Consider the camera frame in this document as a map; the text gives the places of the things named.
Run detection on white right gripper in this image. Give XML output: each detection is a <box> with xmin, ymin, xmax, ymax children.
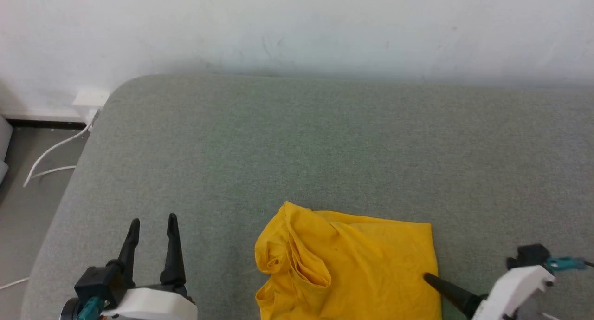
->
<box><xmin>423</xmin><ymin>264</ymin><xmax>556</xmax><ymax>320</ymax></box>

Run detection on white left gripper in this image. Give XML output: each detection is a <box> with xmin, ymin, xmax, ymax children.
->
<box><xmin>100</xmin><ymin>213</ymin><xmax>198</xmax><ymax>320</ymax></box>

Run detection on yellow t-shirt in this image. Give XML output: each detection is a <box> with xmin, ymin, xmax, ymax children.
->
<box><xmin>254</xmin><ymin>201</ymin><xmax>442</xmax><ymax>320</ymax></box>

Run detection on dark baseboard strip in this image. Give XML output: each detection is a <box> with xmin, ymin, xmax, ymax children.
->
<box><xmin>6</xmin><ymin>118</ymin><xmax>88</xmax><ymax>130</ymax></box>

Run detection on grey fabric sofa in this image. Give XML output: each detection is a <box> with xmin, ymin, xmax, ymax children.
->
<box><xmin>21</xmin><ymin>74</ymin><xmax>594</xmax><ymax>320</ymax></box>

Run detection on white power cable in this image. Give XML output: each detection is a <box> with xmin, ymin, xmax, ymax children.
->
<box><xmin>30</xmin><ymin>165</ymin><xmax>77</xmax><ymax>180</ymax></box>
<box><xmin>23</xmin><ymin>123</ymin><xmax>92</xmax><ymax>188</ymax></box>
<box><xmin>0</xmin><ymin>277</ymin><xmax>30</xmax><ymax>291</ymax></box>

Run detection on white wall socket box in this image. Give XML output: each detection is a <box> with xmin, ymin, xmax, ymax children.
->
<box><xmin>72</xmin><ymin>88</ymin><xmax>111</xmax><ymax>112</ymax></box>

